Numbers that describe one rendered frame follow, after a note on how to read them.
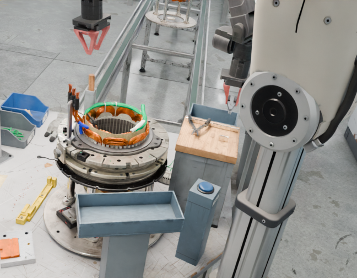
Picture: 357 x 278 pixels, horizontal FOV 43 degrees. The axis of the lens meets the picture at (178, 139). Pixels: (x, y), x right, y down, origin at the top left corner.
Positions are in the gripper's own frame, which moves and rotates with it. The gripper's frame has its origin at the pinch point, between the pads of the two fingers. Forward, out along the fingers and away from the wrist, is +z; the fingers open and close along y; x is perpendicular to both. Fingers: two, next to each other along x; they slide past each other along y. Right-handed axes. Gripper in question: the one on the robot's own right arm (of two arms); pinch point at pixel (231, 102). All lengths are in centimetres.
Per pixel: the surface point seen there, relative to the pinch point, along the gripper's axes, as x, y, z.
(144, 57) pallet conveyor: -289, 77, 98
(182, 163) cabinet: 11.1, 10.9, 18.7
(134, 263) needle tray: 47, 17, 28
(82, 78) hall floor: -245, 125, 114
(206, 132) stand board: 0.5, 5.7, 12.0
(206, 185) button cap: 26.1, 2.7, 14.4
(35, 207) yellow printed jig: 23, 53, 38
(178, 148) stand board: 11.6, 12.9, 13.4
